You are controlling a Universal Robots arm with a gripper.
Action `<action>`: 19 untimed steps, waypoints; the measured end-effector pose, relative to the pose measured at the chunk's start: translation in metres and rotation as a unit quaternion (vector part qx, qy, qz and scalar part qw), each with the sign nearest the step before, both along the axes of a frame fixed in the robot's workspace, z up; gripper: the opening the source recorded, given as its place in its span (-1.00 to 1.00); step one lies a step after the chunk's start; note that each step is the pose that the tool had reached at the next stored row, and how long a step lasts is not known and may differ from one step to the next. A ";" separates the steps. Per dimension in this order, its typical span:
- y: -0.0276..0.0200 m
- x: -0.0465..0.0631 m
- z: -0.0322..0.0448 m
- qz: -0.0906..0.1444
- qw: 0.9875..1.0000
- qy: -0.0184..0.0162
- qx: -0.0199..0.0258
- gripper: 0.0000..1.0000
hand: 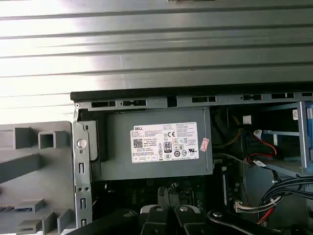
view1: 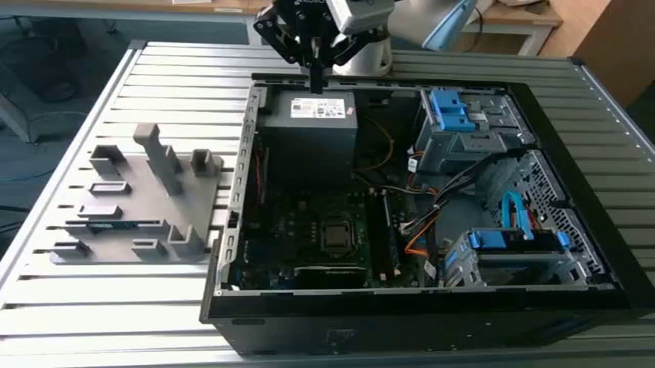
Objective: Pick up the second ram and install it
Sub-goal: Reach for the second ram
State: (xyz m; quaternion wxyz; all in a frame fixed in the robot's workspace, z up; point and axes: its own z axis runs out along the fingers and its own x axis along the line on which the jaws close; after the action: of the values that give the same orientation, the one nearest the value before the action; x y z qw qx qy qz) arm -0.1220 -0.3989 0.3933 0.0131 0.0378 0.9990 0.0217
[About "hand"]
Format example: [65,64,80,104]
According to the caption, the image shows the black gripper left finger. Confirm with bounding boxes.
[70,205,170,235]

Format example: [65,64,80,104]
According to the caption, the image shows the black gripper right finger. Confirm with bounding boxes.
[173,205,283,235]

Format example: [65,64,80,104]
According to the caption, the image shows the green motherboard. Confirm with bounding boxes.
[92,176,245,216]

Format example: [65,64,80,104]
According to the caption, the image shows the white board power connector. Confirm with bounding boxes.
[233,199,246,214]

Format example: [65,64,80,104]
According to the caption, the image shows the grey power supply unit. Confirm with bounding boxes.
[90,109,214,182]

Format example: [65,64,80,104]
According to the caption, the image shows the black PC case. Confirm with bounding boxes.
[69,88,313,235]

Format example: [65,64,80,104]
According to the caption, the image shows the grey parts rack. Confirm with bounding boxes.
[0,121,77,235]

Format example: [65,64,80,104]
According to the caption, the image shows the tall grey metal drive cage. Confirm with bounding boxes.
[254,100,313,178]

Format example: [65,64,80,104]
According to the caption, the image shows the blue plastic drive carrier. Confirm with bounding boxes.
[304,101,313,169]

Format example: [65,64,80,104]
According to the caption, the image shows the black wire bundle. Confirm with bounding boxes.
[259,176,313,221]

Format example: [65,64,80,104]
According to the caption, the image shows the yellow wire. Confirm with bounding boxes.
[229,114,243,148]

